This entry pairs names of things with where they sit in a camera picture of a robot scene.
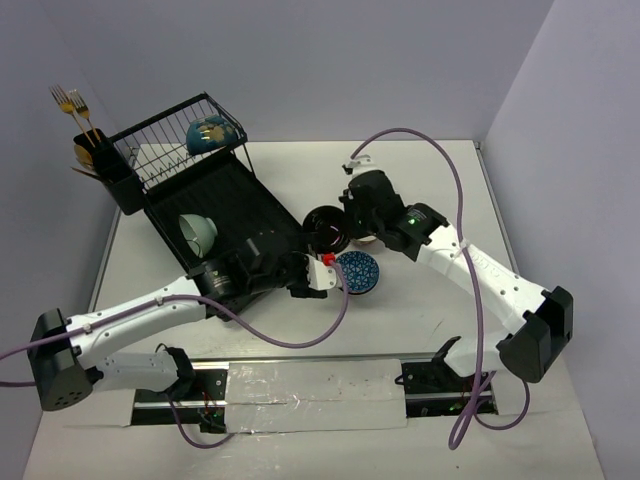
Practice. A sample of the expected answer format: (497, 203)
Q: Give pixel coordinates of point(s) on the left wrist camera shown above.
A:
(322, 273)

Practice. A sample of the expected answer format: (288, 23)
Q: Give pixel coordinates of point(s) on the white taped sheet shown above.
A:
(314, 396)

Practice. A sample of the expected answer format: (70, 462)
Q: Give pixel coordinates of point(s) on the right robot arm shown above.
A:
(537, 323)

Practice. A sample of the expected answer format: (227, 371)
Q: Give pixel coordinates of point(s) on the black cutlery holder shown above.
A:
(113, 170)

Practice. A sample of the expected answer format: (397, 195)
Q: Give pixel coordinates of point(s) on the gold spoon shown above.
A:
(83, 157)

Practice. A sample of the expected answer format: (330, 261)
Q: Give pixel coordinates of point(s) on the green celadon bowl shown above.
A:
(200, 233)

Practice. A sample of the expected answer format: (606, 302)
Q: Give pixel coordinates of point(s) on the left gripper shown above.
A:
(304, 282)

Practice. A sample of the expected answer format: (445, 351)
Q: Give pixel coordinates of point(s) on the white floral bowl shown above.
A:
(367, 240)

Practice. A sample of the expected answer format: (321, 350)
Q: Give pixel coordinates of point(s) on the gold fork right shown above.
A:
(83, 111)

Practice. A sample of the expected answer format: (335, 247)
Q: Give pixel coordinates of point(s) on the black wire dish rack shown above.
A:
(215, 184)

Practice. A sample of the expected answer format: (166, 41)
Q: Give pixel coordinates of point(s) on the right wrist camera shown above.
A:
(359, 165)

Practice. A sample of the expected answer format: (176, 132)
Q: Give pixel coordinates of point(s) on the blue triangle pattern bowl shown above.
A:
(360, 270)

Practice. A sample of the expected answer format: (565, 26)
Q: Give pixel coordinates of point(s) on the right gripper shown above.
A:
(349, 204)

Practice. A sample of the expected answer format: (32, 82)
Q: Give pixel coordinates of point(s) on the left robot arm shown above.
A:
(73, 357)

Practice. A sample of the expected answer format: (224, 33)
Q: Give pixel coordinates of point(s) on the blue gold globe bowl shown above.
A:
(208, 134)

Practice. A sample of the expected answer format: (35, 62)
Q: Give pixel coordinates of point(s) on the gold fork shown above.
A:
(83, 111)
(65, 104)

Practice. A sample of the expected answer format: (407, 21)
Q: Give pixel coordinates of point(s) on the gold fork left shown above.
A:
(65, 104)

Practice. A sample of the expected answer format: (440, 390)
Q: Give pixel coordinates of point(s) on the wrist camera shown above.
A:
(322, 273)
(359, 165)

